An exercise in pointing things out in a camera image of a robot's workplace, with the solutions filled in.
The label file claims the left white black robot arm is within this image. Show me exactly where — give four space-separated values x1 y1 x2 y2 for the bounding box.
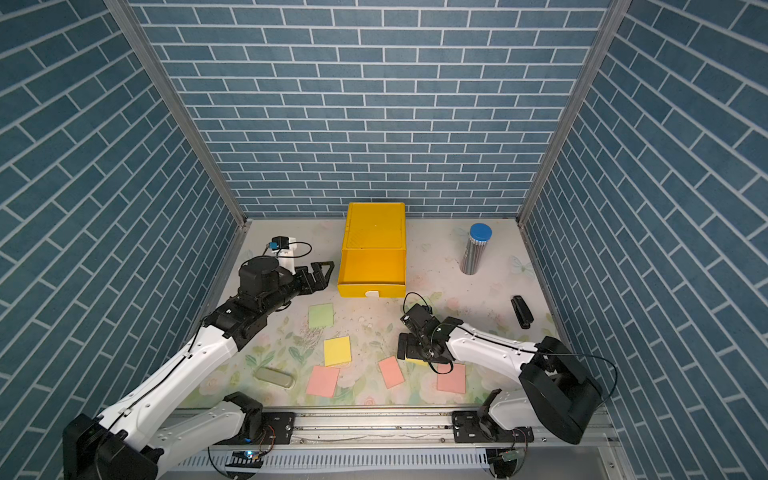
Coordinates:
62 256 334 479

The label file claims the middle pink sticky note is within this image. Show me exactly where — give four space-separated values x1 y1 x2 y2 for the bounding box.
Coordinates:
378 356 405 389

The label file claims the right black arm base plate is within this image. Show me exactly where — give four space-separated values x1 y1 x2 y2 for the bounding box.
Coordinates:
451 410 535 445

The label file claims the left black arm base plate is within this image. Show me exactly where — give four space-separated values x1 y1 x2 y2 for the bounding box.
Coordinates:
216 411 296 449

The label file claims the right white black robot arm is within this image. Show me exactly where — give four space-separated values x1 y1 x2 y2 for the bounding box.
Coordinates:
397 304 603 445

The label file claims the left green sticky note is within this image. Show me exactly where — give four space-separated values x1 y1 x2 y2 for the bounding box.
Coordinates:
308 303 334 329

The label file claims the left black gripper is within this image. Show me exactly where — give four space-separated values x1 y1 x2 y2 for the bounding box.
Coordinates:
259 260 334 316

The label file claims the left pink sticky note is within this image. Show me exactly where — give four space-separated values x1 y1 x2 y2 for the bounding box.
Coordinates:
306 366 340 398

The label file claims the yellow three-drawer cabinet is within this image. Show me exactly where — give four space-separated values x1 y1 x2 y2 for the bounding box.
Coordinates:
338 202 407 298

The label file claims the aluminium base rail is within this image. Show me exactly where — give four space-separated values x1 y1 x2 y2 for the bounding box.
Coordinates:
119 407 619 451

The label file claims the pink sticky note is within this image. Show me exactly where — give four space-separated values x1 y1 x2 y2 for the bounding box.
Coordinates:
378 356 405 389
436 363 466 395
306 366 340 398

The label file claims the right pink sticky note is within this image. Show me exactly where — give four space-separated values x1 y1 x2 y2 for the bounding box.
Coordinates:
436 363 466 395

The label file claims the translucent green eraser block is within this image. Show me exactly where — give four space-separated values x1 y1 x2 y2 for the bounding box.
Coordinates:
254 367 294 389

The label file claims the yellow sticky note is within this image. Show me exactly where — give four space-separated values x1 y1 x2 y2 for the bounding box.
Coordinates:
405 358 429 366
323 336 352 367

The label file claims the blue-capped striped cylinder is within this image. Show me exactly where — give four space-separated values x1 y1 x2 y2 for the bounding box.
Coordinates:
460 223 492 275

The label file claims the black stapler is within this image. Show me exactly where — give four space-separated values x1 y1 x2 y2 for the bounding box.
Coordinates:
511 295 534 330

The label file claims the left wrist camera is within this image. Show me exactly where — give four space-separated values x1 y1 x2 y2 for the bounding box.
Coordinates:
265 236 297 273

